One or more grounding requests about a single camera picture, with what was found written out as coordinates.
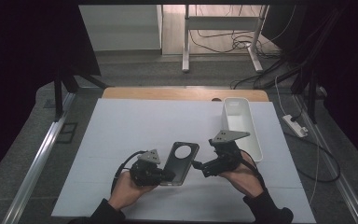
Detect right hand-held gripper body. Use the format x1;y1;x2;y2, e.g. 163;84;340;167
209;129;252;173

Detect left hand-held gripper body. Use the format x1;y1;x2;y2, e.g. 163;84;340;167
130;148;169;188

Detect dark translucent phone case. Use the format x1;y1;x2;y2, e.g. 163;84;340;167
159;141;200;187

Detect person's left hand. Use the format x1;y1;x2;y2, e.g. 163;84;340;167
108;170;158;211

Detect person's right hand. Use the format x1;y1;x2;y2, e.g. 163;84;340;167
218;151;264;199

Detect white plastic bin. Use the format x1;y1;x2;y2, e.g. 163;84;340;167
220;96;264;163

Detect white table cover sheet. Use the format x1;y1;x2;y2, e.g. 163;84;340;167
51;98;317;224

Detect white power strip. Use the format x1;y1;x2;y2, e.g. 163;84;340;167
282;114;310;139

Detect black floor plate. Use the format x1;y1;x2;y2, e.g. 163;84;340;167
55;121;79;145

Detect black metal stand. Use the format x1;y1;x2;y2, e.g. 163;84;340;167
52;65;110;122

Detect white cabinet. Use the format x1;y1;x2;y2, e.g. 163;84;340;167
77;4;164;52

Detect dark curtain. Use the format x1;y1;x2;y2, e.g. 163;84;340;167
262;0;358;174
0;0;103;189

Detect right hand-held gripper black cable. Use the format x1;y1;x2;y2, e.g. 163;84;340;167
240;148;267;189

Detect thin white floor cable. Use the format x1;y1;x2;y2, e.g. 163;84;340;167
274;74;322;207

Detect black looped floor cable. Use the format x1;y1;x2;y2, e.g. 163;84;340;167
283;130;342;184

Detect silver metal floor rail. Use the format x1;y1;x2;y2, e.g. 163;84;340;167
1;92;77;224
293;92;358;224

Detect tangle of black floor cables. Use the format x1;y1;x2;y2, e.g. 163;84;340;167
188;4;296;61

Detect white metal desk frame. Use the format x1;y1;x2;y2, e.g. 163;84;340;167
181;4;270;74

